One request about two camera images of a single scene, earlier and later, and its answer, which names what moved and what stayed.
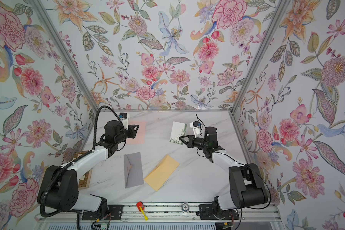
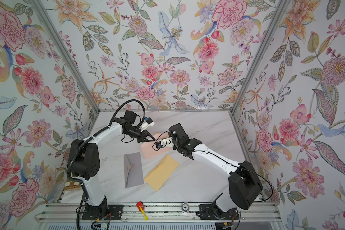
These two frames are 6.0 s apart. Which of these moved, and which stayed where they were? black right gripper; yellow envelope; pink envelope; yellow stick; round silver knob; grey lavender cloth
Moved: pink envelope; black right gripper
Stayed: yellow stick; grey lavender cloth; round silver knob; yellow envelope
